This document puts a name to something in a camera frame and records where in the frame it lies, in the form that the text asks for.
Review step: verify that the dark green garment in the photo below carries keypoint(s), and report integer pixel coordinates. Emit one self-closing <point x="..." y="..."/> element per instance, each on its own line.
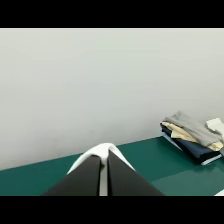
<point x="195" y="150"/>

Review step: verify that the white garment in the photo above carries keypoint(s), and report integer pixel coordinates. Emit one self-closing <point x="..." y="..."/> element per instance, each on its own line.
<point x="216" y="126"/>

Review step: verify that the beige garment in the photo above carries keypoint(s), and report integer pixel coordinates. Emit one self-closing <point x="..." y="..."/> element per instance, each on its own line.
<point x="180" y="133"/>

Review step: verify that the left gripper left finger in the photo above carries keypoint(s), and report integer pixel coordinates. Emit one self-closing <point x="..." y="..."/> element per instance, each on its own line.
<point x="81" y="178"/>

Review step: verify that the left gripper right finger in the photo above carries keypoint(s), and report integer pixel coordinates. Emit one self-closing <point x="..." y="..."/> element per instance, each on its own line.
<point x="126" y="178"/>

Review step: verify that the white shirt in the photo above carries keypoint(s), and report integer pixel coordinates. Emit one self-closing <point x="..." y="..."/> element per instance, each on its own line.
<point x="103" y="150"/>

